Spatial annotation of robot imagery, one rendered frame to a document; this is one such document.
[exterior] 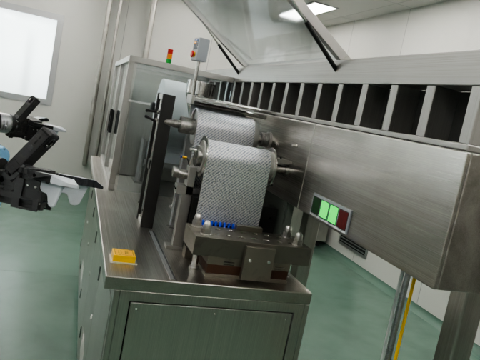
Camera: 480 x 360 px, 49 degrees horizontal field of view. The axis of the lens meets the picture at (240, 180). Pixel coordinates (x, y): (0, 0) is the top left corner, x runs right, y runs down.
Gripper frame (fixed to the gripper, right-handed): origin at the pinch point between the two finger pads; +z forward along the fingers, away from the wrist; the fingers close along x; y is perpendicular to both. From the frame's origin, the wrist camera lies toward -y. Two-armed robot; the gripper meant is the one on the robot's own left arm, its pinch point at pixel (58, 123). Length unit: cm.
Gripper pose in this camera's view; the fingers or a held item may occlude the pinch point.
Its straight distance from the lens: 226.9
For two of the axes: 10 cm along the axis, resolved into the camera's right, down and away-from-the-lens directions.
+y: -2.9, 9.3, 2.1
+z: 6.6, 0.3, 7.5
